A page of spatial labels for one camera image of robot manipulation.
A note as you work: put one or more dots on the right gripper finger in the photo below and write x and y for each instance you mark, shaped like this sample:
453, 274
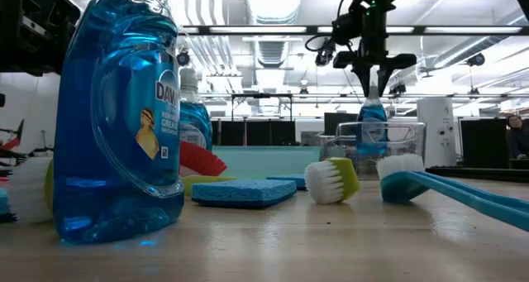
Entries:
385, 77
363, 77

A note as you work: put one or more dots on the blue dish soap bottle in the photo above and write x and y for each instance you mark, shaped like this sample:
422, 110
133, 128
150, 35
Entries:
197, 127
372, 129
103, 158

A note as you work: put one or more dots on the yellow-green dish brush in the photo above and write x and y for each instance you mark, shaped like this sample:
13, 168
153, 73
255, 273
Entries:
345, 176
208, 182

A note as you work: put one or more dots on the blue cellulose sponge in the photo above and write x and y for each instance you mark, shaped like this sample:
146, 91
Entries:
3, 203
289, 180
244, 193

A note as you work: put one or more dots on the teal dish brush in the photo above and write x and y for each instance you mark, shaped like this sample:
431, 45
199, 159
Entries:
454, 196

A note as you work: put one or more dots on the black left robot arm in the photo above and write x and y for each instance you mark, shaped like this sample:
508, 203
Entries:
12, 34

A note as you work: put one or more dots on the black monitor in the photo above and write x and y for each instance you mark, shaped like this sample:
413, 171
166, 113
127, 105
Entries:
339, 124

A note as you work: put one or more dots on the white building column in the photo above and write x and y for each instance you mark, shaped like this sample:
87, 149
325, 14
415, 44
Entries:
437, 129

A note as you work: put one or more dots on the black panel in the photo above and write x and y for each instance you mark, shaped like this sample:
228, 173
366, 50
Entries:
483, 143

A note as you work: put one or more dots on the black partition panels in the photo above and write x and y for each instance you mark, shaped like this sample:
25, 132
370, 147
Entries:
256, 132

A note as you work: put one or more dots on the red and black tool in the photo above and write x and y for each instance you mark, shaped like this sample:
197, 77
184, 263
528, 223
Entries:
10, 145

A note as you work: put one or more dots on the teal plastic bin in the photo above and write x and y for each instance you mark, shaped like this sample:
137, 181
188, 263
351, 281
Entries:
264, 163

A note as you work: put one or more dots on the person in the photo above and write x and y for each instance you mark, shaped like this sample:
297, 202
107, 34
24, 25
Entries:
518, 137

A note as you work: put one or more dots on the red dish brush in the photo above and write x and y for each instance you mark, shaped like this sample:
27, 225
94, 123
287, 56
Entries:
202, 160

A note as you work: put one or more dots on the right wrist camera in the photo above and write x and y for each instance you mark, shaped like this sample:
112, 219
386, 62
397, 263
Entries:
325, 54

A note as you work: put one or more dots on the black metal rig frame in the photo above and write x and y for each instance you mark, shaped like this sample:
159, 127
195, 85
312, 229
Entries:
475, 174

